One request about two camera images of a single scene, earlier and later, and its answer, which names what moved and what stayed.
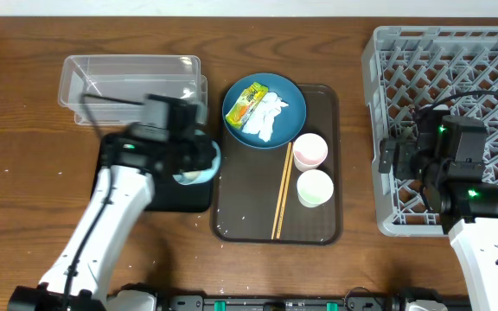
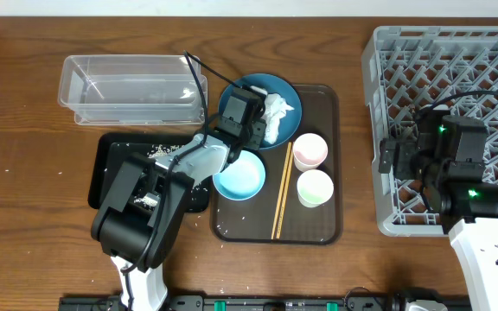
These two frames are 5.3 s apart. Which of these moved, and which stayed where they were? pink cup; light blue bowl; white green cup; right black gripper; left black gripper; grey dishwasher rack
Moved: light blue bowl; left black gripper
Stayed: white green cup; right black gripper; pink cup; grey dishwasher rack
